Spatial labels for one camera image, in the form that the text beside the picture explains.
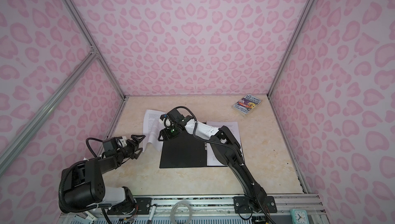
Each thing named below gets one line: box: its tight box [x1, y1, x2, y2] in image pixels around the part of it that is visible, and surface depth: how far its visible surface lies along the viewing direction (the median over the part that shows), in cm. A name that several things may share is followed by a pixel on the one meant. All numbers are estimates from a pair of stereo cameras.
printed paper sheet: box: [142, 109, 168, 153], surface depth 102 cm
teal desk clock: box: [290, 208, 310, 224], surface depth 70 cm
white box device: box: [72, 212, 98, 224], surface depth 70 cm
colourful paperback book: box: [231, 94, 263, 117], surface depth 113 cm
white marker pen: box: [148, 205, 157, 221], surface depth 73 cm
